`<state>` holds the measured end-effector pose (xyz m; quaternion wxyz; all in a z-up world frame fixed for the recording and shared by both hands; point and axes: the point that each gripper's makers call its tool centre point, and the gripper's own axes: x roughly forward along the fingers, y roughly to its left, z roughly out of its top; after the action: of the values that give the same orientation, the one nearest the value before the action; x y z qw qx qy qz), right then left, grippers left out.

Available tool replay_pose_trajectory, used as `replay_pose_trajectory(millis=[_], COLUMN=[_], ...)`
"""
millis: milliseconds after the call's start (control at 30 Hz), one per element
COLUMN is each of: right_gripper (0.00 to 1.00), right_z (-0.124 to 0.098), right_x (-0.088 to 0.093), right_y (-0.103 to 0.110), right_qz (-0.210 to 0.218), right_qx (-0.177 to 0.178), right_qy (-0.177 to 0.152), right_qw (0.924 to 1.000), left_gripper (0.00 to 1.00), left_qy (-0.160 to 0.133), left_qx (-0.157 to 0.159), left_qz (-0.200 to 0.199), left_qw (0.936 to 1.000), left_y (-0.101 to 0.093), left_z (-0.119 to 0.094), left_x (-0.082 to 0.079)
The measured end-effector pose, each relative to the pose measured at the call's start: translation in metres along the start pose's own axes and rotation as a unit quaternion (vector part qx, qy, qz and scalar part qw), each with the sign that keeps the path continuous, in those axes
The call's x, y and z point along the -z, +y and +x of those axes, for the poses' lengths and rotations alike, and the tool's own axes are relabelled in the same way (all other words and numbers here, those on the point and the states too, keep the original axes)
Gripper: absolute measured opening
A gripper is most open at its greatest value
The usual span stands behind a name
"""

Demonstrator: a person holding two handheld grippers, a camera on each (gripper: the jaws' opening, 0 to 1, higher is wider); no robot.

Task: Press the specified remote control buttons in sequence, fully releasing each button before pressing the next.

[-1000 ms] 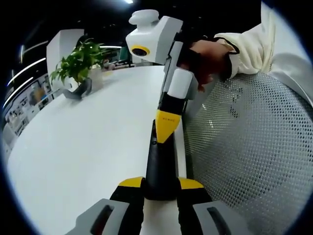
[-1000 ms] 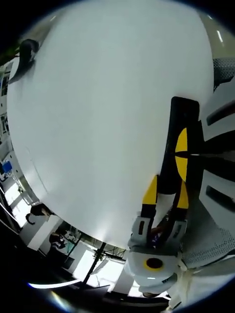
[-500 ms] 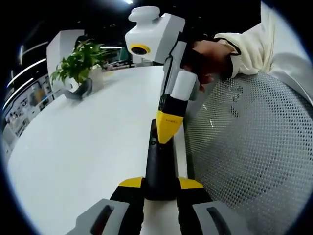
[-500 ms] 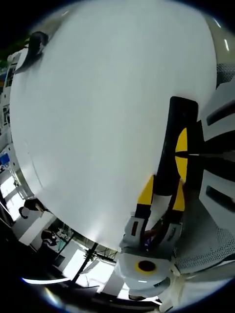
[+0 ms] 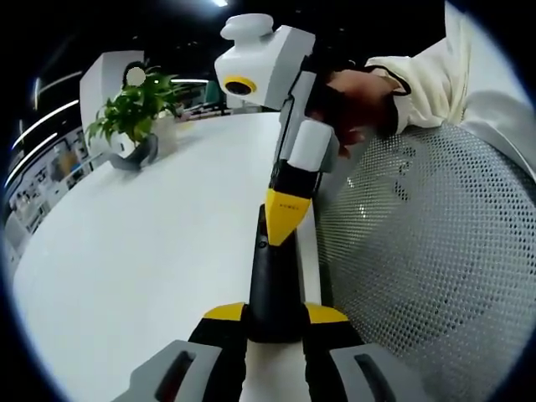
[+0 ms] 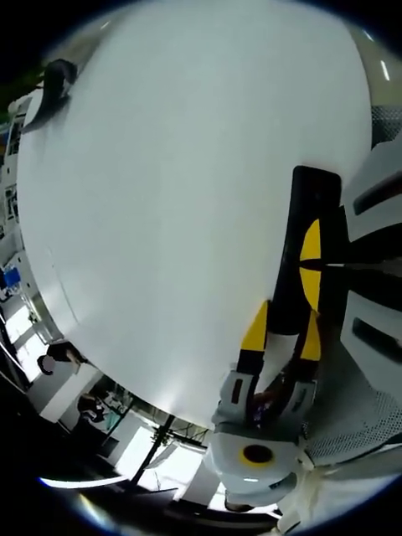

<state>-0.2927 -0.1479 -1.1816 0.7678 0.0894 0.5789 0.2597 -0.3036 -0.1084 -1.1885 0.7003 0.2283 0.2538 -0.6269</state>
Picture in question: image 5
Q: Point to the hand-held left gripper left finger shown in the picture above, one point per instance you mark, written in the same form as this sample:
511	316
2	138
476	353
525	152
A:
167	372

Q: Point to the dark grey plant pot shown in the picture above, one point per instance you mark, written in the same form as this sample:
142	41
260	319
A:
138	158

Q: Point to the black remote control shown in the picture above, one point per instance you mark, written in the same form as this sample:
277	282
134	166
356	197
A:
274	293

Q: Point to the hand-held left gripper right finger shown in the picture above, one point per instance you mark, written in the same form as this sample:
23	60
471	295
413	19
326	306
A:
368	372

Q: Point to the green leafy plant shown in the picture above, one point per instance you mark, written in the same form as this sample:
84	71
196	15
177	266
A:
134	109

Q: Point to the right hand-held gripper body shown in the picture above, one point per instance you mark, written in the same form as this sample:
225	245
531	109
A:
268	67

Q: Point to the grey mesh chair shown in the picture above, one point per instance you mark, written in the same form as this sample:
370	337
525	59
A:
427	259

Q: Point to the person's right hand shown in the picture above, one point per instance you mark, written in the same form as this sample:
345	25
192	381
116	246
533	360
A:
360	104

